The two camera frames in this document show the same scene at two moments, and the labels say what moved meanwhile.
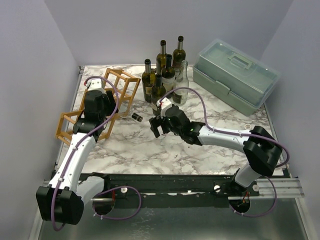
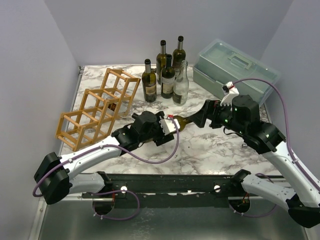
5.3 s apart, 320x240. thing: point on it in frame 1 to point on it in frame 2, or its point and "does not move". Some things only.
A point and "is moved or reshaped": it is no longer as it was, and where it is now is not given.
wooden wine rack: [121, 86] does not move
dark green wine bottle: [148, 81] does not move
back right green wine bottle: [178, 55] does not move
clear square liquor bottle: [125, 109] is moved or reshaped
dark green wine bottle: [168, 76] does not move
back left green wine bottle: [161, 60] does not move
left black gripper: [111, 103] to [162, 138]
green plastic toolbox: [240, 78] does not move
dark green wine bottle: [158, 91] is moved or reshaped
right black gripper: [160, 123] to [213, 115]
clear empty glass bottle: [180, 97] does not move
